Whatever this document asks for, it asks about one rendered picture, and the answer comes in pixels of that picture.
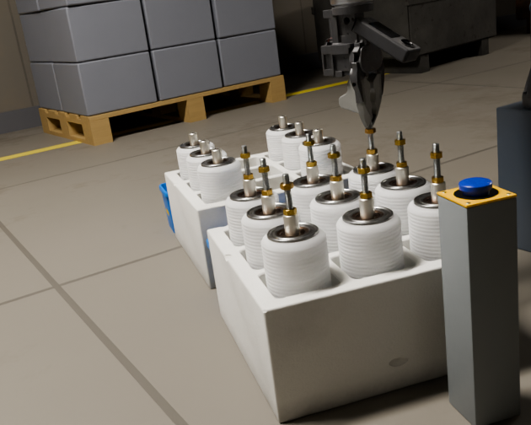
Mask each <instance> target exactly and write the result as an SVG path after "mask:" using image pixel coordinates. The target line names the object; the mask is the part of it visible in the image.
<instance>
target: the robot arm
mask: <svg viewBox="0 0 531 425"><path fill-rule="evenodd" d="M371 1H372V0H330V4H331V5H332V6H335V7H334V8H332V9H331V10H324V11H323V16H324V19H329V21H330V39H331V41H330V39H326V40H325V43H324V46H321V55H322V63H323V72H324V76H333V78H335V77H345V76H346V75H350V79H349V80H348V82H347V92H346V93H345V94H343V95H342V96H341V97H340V98H339V105H340V107H341V108H343V109H346V110H350V111H353V112H356V113H358V114H359V116H360V118H361V120H362V123H363V125H364V126H365V127H369V126H370V124H371V121H372V122H373V125H374V122H375V121H376V119H377V116H378V111H379V108H380V105H381V100H382V95H383V92H384V62H383V55H382V51H384V52H386V53H388V54H389V55H391V56H392V57H393V58H395V59H396V60H398V61H400V62H402V63H405V62H411V61H415V60H416V59H417V57H418V56H419V54H420V52H421V48H420V47H419V46H417V45H416V44H414V43H412V42H411V41H410V40H407V39H406V38H405V37H403V36H401V35H399V34H398V33H396V32H394V31H393V30H391V29H390V28H388V27H387V26H385V25H383V24H381V23H380V22H378V21H377V20H376V19H374V18H372V17H369V18H364V12H368V11H373V3H371ZM529 10H530V33H531V0H530V4H529ZM327 40H328V42H326V41H327ZM381 50H382V51H381ZM368 73H370V74H368ZM522 101H523V106H524V107H526V108H529V109H531V68H530V71H529V74H528V78H527V81H526V84H525V88H524V91H523V95H522Z"/></svg>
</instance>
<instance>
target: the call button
mask: <svg viewBox="0 0 531 425"><path fill-rule="evenodd" d="M491 188H492V181H491V180H489V179H487V178H482V177H474V178H468V179H464V180H461V181H460V182H459V189H460V190H461V191H462V192H463V195H465V196H484V195H487V194H489V190H490V189H491Z"/></svg>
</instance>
